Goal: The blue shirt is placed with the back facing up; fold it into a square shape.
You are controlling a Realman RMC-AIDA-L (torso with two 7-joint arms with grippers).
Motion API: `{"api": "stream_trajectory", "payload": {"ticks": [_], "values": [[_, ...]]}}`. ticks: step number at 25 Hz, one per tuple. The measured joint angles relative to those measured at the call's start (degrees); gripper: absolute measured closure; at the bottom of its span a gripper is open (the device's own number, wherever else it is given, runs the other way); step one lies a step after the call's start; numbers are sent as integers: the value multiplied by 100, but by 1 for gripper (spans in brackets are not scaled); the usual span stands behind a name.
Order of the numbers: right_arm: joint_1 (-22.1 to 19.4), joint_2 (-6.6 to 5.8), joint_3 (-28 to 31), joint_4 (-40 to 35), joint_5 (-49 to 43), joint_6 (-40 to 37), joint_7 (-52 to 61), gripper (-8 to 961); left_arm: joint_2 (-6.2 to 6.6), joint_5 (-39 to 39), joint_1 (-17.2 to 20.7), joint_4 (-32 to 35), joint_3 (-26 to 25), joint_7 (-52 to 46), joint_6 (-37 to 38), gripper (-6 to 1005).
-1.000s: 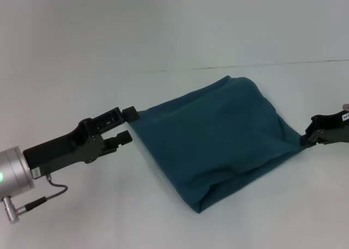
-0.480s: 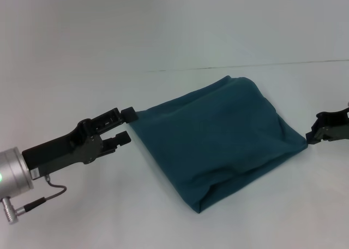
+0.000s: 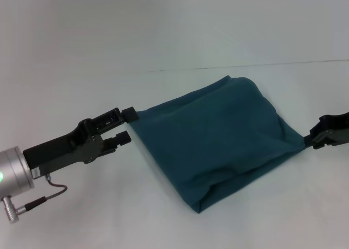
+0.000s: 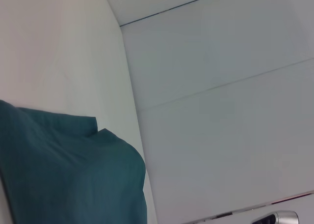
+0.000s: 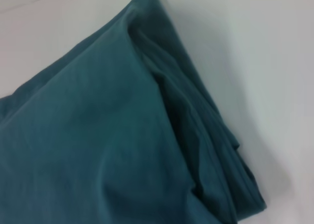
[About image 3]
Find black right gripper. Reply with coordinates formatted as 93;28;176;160
303;112;349;151

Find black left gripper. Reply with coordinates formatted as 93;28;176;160
22;105;140;180

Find teal blue t-shirt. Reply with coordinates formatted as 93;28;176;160
129;75;305;214

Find dark red left gripper cable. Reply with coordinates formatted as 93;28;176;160
24;174;68;208

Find silver cylindrical cable plug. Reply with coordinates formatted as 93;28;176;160
2;195;27;224

